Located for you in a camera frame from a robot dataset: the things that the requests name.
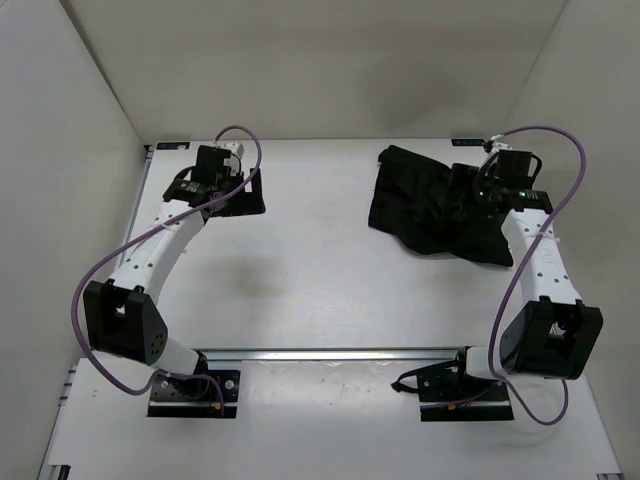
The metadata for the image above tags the black pleated skirt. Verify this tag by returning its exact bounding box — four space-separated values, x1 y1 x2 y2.
368 145 514 267

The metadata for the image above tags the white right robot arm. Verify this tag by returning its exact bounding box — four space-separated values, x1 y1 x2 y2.
392 143 603 409

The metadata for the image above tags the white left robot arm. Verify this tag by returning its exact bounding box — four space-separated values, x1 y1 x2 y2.
82 141 266 401

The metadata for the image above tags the right blue corner label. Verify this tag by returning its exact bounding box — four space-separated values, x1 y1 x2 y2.
451 138 485 147

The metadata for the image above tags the blue corner label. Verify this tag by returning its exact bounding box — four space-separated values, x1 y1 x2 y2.
155 142 190 151
451 138 485 147

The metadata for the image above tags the left blue corner label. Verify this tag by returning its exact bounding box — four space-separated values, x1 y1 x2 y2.
155 142 190 151

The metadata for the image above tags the aluminium left side rail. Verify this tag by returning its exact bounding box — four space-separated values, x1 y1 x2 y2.
130 144 153 236

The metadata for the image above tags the aluminium rail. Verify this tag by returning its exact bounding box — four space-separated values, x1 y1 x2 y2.
130 144 153 236
202 347 458 362

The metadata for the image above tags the aluminium front rail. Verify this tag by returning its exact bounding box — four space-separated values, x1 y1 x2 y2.
202 347 458 362

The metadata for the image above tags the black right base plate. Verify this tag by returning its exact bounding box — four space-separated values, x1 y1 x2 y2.
417 367 514 423

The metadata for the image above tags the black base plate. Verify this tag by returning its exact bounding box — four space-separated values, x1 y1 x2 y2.
417 367 514 423
147 369 241 419

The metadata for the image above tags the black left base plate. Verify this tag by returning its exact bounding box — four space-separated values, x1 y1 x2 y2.
147 369 241 419

